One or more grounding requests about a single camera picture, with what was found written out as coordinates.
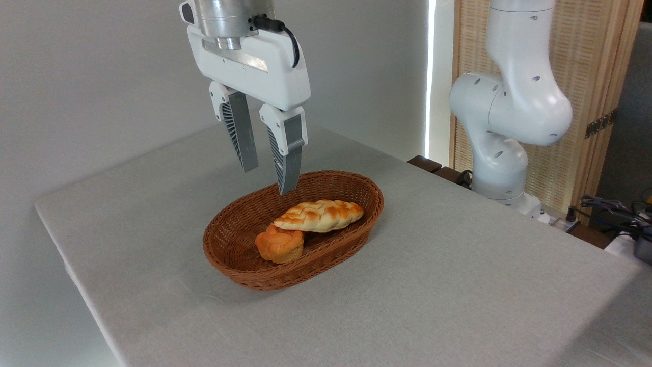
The brown wicker basket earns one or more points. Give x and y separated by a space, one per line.
239 224

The grey tablecloth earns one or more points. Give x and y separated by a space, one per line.
458 285

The round orange bread roll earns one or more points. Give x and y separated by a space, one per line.
280 247

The dark metal screen hinge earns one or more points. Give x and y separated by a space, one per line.
601 124

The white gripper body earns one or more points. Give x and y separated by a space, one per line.
265 76

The braided bread loaf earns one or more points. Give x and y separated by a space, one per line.
321 216

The white power strip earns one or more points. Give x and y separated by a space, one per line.
558 221

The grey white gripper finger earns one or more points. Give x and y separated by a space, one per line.
243 132
291 153

